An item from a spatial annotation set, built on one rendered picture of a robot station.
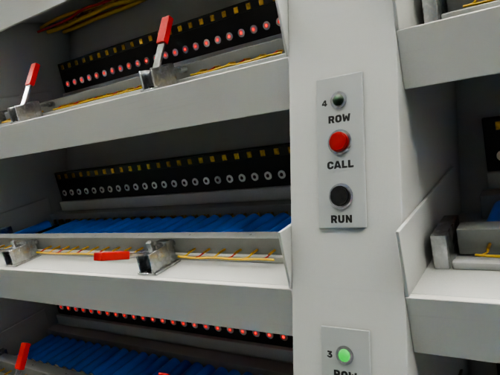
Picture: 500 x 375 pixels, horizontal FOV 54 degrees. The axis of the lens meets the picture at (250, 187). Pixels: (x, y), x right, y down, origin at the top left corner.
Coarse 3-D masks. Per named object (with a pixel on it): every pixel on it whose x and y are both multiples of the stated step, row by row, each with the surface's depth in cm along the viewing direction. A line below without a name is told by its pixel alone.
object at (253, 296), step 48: (192, 192) 70; (240, 192) 65; (288, 192) 61; (288, 240) 41; (0, 288) 68; (48, 288) 61; (96, 288) 56; (144, 288) 51; (192, 288) 47; (240, 288) 44; (288, 288) 41
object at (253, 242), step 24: (0, 240) 76; (48, 240) 69; (72, 240) 65; (96, 240) 63; (120, 240) 60; (144, 240) 58; (192, 240) 53; (216, 240) 51; (240, 240) 50; (264, 240) 48
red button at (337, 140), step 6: (336, 132) 39; (342, 132) 38; (330, 138) 39; (336, 138) 39; (342, 138) 38; (330, 144) 39; (336, 144) 39; (342, 144) 38; (336, 150) 39; (342, 150) 39
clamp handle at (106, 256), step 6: (150, 246) 52; (96, 252) 47; (102, 252) 46; (108, 252) 47; (114, 252) 47; (120, 252) 48; (126, 252) 49; (132, 252) 51; (138, 252) 51; (144, 252) 51; (150, 252) 52; (96, 258) 47; (102, 258) 46; (108, 258) 47; (114, 258) 47; (120, 258) 48; (126, 258) 49
